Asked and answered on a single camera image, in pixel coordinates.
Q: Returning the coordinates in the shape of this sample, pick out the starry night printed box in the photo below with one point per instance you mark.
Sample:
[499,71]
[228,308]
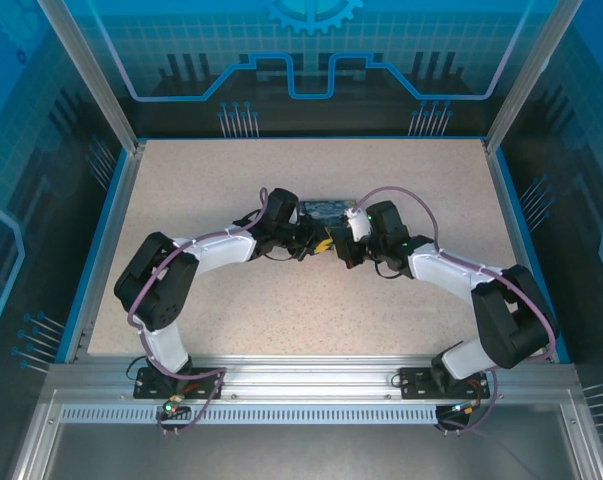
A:
[321,212]

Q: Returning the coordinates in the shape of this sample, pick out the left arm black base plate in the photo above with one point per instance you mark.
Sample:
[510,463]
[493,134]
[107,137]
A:
[151,385]

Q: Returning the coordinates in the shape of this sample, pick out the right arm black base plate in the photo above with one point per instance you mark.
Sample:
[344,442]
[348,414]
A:
[416,382]

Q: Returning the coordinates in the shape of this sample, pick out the aluminium side rail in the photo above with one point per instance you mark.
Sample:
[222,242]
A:
[108,240]
[513,225]

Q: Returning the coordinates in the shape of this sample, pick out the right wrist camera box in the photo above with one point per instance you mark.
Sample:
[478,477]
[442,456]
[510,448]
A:
[357,224]

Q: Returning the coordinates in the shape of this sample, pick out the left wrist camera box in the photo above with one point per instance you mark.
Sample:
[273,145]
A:
[297,218]

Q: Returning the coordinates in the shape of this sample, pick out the small connector board with LED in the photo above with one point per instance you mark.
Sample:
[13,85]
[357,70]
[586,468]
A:
[463,409]
[170,407]

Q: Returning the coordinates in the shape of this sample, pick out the aluminium mounting rail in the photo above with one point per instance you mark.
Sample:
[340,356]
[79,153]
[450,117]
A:
[306,375]

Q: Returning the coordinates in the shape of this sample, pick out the aluminium corner post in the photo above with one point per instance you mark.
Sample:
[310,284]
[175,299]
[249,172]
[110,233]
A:
[531,75]
[96,75]

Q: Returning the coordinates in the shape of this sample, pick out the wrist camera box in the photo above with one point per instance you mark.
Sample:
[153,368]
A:
[297,218]
[357,224]

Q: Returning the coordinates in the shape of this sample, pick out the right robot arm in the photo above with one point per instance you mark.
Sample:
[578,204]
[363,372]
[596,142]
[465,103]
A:
[506,320]

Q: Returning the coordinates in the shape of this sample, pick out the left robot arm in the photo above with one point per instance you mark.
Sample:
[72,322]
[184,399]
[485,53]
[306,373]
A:
[151,290]

